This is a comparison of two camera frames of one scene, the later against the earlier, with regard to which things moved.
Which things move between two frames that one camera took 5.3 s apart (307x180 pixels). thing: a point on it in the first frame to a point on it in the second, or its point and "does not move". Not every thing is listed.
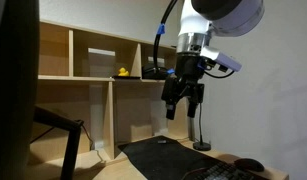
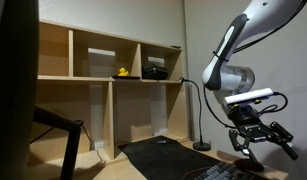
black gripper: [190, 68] to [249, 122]
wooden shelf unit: [112, 86] does not move
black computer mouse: [249, 164] does not move
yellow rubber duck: [123, 72] does not move
